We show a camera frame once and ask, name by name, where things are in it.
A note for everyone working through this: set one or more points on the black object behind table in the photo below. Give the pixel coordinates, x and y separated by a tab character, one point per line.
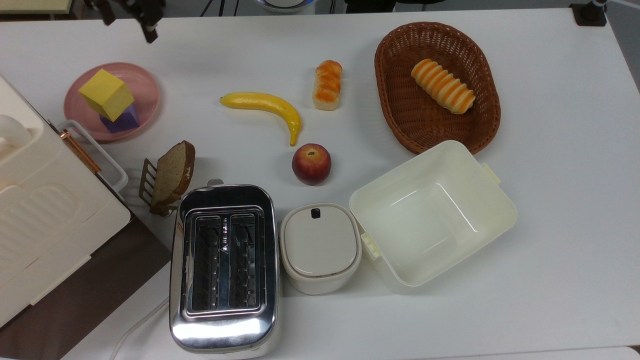
380	5

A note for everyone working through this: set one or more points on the pink plate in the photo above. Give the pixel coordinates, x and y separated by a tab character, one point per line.
145	90

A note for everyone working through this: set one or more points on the purple cube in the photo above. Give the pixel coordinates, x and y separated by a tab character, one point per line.
125	120

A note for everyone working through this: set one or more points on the small orange glazed bread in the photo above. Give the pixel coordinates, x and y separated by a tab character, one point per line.
327	85

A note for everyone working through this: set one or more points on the large cream bread box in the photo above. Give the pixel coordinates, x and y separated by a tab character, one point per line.
45	210

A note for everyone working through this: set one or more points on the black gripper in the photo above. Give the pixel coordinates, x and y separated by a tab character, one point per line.
145	7

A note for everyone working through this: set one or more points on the chrome two-slot toaster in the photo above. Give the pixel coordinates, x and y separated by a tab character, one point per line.
225	325

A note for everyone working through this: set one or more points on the black tripod legs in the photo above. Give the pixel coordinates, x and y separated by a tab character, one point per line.
215	7

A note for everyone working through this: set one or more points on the yellow cube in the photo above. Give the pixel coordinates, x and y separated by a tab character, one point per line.
106	94

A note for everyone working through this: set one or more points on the brown wicker basket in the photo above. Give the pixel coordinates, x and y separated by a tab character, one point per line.
400	110

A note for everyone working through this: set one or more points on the brown toast rack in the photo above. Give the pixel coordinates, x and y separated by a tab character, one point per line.
146	182

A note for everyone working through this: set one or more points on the red apple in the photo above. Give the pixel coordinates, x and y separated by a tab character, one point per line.
311	164

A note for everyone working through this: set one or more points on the white and blue round device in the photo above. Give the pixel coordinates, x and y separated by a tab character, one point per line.
285	5

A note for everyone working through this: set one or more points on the white lidded container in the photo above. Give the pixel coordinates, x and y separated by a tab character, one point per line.
320	245

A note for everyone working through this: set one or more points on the open cream plastic container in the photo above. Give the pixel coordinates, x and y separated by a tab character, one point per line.
430	215

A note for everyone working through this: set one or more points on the brown bread slice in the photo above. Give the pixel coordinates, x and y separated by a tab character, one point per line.
172	172

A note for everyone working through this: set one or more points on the yellow banana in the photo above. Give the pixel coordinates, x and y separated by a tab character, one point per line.
270	103

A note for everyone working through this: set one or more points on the long striped bread roll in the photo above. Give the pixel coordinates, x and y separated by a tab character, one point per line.
442	86

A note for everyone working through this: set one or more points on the pale yellow side table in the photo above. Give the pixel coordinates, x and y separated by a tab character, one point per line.
32	5

